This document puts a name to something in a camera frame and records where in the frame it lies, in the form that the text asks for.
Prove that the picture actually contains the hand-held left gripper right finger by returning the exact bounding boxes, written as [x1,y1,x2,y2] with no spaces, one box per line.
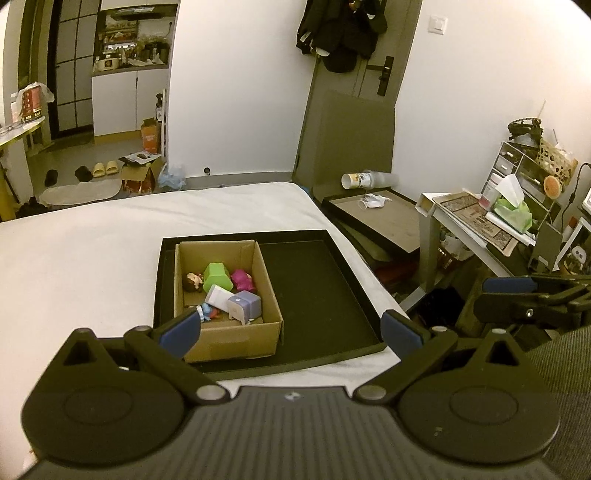
[353,309,533,407]

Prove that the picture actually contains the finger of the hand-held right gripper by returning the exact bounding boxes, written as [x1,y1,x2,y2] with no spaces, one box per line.
[475,290,591,329]
[482,274,591,301]

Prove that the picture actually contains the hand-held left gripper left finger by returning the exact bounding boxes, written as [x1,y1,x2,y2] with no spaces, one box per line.
[56,308,230,407]

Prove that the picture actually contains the brown cardboard box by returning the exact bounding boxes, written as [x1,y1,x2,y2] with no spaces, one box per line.
[173,239,284,364]

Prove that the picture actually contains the white cube toy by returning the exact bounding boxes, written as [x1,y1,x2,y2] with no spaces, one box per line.
[205,284,235,306]

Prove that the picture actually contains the green toy bin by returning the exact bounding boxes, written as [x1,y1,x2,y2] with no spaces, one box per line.
[203,262,232,289]

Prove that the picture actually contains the lavender cube toy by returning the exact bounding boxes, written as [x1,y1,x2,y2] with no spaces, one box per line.
[227,291,262,326]

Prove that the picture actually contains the pink toy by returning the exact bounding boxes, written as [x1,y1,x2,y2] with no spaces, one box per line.
[231,270,257,292]

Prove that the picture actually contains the black tray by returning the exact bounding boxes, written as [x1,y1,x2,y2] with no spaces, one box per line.
[153,228,387,376]

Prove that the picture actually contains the green tissue pack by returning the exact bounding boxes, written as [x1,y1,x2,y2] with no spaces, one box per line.
[493,174,534,234]

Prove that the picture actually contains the patterned table mat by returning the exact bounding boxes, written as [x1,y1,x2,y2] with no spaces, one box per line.
[431,194,520,257]

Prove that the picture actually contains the white side table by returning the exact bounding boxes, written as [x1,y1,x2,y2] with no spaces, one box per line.
[416,191,539,301]

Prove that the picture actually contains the grey ribbed fabric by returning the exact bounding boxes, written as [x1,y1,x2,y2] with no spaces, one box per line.
[526,323,591,480]

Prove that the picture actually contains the desk drawer organiser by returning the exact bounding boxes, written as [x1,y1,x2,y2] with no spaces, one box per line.
[480,141,578,222]

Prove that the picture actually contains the woven basket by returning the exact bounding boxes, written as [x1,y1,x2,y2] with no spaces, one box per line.
[538,138,578,183]

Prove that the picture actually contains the blue plastic bag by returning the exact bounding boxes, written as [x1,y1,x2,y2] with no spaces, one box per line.
[158,162,188,190]

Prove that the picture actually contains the dark model figure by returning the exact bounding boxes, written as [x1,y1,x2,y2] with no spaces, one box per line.
[508,117,543,141]

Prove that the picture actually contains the printed paper cup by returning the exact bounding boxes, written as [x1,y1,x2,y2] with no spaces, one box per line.
[342,171,372,190]

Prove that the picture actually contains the open cardboard floor box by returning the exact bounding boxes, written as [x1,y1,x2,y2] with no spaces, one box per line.
[119,152,164,192]

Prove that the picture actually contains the grey floor mat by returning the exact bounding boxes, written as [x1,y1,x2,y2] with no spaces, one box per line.
[39,178,122,206]

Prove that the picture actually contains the black shoes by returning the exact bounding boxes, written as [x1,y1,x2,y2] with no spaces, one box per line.
[16,198,47,217]

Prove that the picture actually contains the orange paper bag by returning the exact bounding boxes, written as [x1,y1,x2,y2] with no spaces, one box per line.
[141,119,161,154]

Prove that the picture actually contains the yellow table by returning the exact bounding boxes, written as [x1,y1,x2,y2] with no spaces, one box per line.
[0,115,47,222]

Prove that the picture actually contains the white cabinet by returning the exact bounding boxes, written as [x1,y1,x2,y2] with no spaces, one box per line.
[91,69,169,137]

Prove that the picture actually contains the olive door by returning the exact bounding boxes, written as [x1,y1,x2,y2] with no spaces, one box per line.
[292,0,423,186]

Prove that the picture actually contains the red bag with plastic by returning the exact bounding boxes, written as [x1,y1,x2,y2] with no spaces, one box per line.
[11,82,55,123]

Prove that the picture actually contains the black grid sliding door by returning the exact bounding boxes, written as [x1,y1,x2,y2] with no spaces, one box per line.
[48,0,102,139]

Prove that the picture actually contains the cluttered kitchen shelf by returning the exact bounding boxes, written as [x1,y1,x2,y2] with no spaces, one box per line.
[92,4,178,75]

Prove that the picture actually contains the black hanging jackets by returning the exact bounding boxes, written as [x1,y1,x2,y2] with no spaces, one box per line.
[296,0,387,72]

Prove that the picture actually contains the black cable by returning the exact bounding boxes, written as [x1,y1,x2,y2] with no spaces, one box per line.
[561,161,591,227]

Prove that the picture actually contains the black door lock handle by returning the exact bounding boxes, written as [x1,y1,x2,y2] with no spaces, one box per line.
[376,55,395,97]

